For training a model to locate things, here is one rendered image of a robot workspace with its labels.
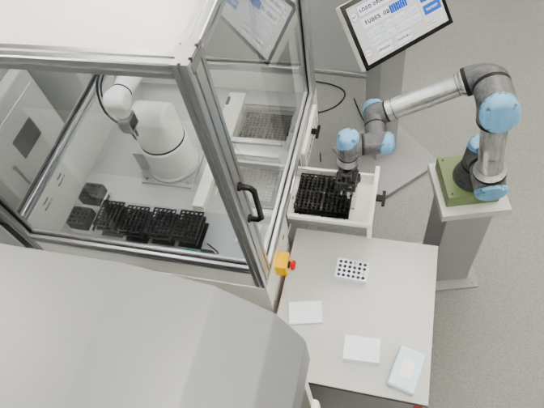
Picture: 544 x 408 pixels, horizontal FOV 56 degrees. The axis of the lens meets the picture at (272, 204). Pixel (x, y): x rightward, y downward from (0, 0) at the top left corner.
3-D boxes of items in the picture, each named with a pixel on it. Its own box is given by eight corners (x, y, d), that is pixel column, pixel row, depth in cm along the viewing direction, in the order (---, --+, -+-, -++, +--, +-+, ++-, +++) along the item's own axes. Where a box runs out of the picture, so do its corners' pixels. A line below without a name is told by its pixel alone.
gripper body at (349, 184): (335, 191, 193) (334, 172, 183) (339, 173, 197) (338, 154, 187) (355, 193, 191) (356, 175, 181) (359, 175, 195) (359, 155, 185)
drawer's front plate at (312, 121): (318, 120, 241) (316, 104, 232) (306, 168, 226) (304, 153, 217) (314, 120, 242) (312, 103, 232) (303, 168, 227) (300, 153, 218)
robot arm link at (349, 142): (362, 142, 169) (336, 144, 170) (361, 163, 178) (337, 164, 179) (360, 125, 173) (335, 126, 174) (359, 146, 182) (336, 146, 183)
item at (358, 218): (374, 181, 216) (375, 172, 211) (367, 233, 203) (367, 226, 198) (282, 172, 225) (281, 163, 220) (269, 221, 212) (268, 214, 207)
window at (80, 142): (249, 263, 174) (177, 72, 103) (249, 265, 173) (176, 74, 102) (31, 231, 194) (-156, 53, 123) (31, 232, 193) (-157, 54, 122)
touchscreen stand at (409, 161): (439, 164, 317) (469, 28, 232) (381, 201, 308) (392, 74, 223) (387, 117, 343) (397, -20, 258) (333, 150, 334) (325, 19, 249)
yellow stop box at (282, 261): (292, 261, 200) (291, 252, 194) (289, 277, 197) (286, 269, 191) (280, 258, 201) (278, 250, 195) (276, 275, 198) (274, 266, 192)
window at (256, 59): (308, 91, 228) (284, -147, 149) (265, 261, 184) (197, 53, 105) (307, 91, 228) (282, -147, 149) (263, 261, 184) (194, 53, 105)
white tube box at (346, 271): (369, 266, 203) (369, 262, 200) (366, 285, 199) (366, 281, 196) (337, 261, 206) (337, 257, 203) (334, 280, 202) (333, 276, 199)
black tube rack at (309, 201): (354, 187, 216) (354, 178, 210) (348, 222, 207) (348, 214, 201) (303, 181, 221) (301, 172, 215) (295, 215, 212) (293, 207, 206)
